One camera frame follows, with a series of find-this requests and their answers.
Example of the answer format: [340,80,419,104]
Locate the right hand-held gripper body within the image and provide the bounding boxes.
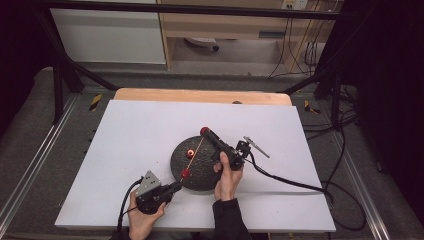
[218,135,270,172]

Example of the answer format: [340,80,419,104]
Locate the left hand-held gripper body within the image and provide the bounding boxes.
[134,170,174,215]

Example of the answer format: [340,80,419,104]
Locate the thin wooden skewer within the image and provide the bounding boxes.
[179,137,205,183]

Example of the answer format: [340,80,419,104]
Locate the black round plate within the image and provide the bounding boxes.
[170,134,228,192]

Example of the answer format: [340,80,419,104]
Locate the person's right hand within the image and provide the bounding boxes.
[213,152,244,202]

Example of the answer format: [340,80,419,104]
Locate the person's left hand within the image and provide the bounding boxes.
[127,194,167,240]

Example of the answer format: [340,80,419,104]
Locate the wooden table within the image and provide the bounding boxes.
[113,87,293,107]

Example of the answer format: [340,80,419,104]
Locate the white chair base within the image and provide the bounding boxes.
[184,37,220,52]

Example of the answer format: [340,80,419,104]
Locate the wooden cabinet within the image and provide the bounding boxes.
[156,0,336,72]

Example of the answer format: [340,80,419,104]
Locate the white cabinet panel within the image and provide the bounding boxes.
[49,8,167,65]

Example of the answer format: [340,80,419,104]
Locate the black curtain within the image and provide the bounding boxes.
[0,0,54,138]
[328,0,424,228]

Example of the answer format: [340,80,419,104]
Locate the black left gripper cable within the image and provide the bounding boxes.
[116,178,145,234]

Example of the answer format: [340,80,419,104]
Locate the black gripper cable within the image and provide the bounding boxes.
[116,178,145,234]
[246,151,368,232]

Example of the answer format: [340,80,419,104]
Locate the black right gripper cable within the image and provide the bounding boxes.
[246,151,368,232]

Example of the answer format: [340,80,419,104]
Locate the black floor cables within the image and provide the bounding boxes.
[300,84,360,142]

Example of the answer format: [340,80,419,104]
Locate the aluminium floor rail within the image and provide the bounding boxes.
[328,128,393,240]
[0,94,80,231]

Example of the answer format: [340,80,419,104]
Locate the hanging black cables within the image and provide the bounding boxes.
[267,16,323,80]

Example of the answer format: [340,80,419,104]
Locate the black metal frame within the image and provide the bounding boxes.
[33,0,354,126]

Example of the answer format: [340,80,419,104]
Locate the white wall socket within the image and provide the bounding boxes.
[281,0,309,10]

